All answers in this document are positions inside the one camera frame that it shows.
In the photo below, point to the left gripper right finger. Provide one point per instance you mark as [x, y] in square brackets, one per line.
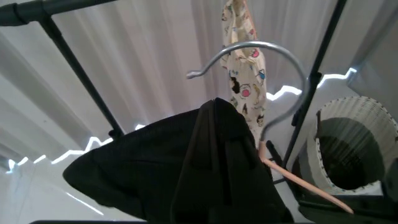
[248, 189]

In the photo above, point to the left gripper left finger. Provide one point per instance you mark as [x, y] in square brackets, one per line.
[199, 186]

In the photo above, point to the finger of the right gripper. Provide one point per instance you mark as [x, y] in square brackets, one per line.
[367, 216]

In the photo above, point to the black garment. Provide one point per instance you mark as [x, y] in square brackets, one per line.
[124, 168]

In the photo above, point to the cream printed garment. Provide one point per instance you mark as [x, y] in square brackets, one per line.
[245, 81]

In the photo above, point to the white laundry basket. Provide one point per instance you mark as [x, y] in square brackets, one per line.
[373, 115]

